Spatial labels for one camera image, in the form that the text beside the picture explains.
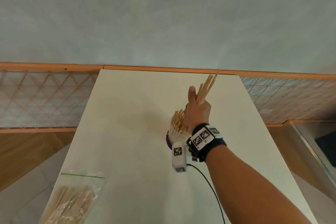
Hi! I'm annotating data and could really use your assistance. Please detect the person's right hand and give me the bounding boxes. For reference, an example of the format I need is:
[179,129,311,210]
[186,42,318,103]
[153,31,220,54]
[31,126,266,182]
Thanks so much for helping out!
[185,86,212,131]

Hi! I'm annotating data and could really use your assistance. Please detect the bundle of wooden sticks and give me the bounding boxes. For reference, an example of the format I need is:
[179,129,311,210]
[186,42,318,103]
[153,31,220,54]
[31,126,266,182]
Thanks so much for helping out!
[196,71,219,106]

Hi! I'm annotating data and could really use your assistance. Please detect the person's right forearm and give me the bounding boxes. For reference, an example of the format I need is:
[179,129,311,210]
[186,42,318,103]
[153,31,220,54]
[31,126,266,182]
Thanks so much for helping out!
[204,145,311,224]

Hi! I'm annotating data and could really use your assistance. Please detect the wooden sticks in cup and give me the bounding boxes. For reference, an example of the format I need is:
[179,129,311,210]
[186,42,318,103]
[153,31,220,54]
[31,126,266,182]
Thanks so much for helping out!
[172,109,190,135]

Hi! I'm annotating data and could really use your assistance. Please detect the clear cup with purple base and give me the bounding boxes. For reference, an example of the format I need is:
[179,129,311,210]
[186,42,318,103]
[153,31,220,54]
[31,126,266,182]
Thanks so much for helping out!
[166,115,191,150]

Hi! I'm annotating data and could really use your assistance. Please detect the white cabinet with dark opening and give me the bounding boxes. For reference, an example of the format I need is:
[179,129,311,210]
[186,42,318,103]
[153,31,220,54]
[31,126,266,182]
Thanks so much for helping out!
[289,121,336,203]

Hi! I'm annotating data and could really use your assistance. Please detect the orange lattice railing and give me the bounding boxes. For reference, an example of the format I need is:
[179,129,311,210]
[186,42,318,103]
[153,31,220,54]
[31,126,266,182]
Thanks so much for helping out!
[0,62,336,134]

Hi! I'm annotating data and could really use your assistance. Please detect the clear zip bag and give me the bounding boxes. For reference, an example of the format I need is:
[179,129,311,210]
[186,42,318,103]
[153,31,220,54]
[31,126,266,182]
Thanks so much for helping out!
[39,172,105,224]

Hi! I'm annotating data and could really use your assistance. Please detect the wooden sticks in bag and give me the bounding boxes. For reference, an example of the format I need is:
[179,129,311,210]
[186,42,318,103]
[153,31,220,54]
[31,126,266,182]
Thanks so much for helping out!
[39,185,96,224]

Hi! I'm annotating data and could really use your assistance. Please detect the black wrist strap with markers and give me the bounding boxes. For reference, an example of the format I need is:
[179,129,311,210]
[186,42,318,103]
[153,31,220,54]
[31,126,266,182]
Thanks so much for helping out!
[186,123,227,163]

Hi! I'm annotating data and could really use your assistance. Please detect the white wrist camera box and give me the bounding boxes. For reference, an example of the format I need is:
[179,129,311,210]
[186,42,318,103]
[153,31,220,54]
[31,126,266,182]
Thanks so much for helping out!
[172,142,188,173]

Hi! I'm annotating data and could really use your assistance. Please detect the black cable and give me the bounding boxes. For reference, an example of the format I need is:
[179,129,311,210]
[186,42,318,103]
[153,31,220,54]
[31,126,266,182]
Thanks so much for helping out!
[187,163,226,224]

